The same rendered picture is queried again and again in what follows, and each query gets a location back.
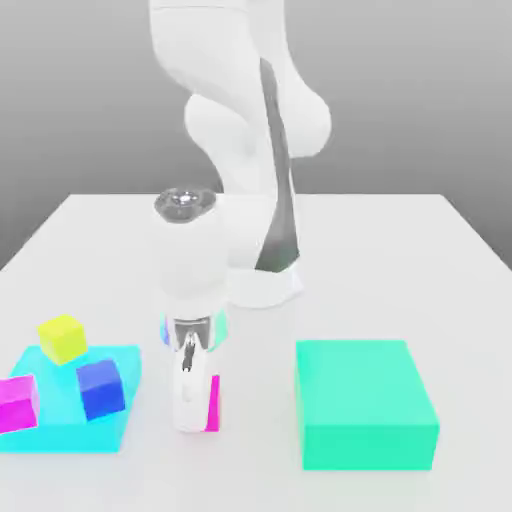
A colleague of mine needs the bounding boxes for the large cyan box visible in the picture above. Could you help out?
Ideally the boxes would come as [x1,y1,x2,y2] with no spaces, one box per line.
[0,344,143,454]

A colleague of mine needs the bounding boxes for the small yellow cube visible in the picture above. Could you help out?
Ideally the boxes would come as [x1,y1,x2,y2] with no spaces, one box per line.
[36,313,89,367]

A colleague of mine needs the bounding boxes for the small magenta cube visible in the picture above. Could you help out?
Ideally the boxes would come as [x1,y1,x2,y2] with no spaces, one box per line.
[0,374,41,436]
[204,374,222,434]

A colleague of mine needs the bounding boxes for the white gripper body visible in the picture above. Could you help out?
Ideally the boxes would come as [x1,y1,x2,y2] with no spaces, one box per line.
[171,350,213,435]

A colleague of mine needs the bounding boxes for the small blue cube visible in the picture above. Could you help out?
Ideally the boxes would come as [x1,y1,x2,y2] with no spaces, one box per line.
[75,358,128,422]

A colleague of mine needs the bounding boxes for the large green box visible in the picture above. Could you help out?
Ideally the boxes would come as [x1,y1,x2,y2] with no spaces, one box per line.
[295,339,442,472]

